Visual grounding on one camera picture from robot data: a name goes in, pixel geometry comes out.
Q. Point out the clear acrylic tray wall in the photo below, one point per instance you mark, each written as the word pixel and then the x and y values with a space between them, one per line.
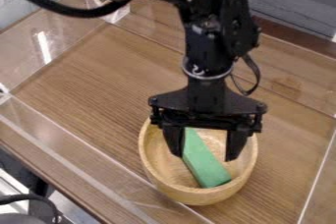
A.
pixel 91 178

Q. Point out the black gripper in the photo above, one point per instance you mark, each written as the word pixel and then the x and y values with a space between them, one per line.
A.
pixel 207 104

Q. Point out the green rectangular block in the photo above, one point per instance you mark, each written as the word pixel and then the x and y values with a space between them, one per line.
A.
pixel 206 168

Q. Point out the brown wooden bowl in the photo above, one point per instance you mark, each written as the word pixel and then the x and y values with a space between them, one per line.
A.
pixel 172 178

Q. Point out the clear acrylic corner bracket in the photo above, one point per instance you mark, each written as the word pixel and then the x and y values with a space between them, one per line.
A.
pixel 116 16

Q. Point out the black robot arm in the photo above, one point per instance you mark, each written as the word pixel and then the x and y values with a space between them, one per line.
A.
pixel 222 34

